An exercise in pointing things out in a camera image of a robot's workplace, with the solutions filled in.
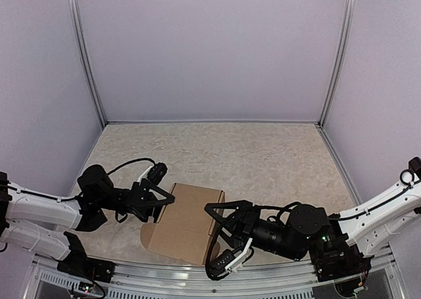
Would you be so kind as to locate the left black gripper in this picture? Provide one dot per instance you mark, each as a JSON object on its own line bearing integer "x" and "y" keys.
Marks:
{"x": 140, "y": 200}

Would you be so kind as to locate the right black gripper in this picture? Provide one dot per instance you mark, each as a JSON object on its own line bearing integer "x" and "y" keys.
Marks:
{"x": 232, "y": 227}

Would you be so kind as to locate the brown cardboard box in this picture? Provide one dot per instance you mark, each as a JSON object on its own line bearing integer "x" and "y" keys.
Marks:
{"x": 184, "y": 230}

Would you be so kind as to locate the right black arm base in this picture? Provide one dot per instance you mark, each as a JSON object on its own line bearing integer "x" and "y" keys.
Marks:
{"x": 336, "y": 264}

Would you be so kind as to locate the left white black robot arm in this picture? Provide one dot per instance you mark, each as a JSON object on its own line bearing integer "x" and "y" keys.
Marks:
{"x": 22, "y": 210}

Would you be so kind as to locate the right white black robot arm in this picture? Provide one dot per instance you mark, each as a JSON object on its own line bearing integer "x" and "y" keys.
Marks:
{"x": 373, "y": 224}

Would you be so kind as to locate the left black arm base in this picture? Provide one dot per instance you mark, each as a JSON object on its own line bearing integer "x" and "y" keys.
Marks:
{"x": 77, "y": 263}

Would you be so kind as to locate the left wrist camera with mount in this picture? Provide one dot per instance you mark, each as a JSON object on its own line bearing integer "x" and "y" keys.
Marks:
{"x": 152, "y": 175}

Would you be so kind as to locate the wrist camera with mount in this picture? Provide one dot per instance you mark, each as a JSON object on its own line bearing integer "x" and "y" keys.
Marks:
{"x": 229, "y": 261}
{"x": 152, "y": 175}

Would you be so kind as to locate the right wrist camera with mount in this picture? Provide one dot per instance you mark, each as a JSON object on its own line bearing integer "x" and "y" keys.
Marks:
{"x": 229, "y": 261}

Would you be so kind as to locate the left aluminium corner post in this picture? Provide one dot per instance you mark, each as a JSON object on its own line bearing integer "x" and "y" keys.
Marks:
{"x": 85, "y": 62}

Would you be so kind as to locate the aluminium corner post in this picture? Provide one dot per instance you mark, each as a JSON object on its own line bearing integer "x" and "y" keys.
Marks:
{"x": 85, "y": 62}
{"x": 338, "y": 62}

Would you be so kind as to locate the right aluminium corner post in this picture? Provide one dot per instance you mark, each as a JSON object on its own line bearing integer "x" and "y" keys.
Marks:
{"x": 338, "y": 62}

